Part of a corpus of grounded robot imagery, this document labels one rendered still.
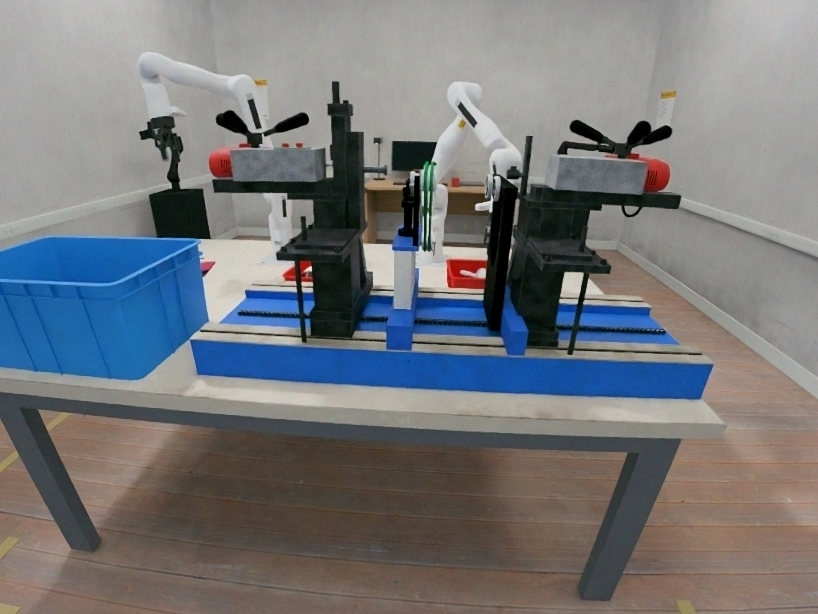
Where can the blue plastic crate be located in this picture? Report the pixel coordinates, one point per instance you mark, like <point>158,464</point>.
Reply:
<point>102,332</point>

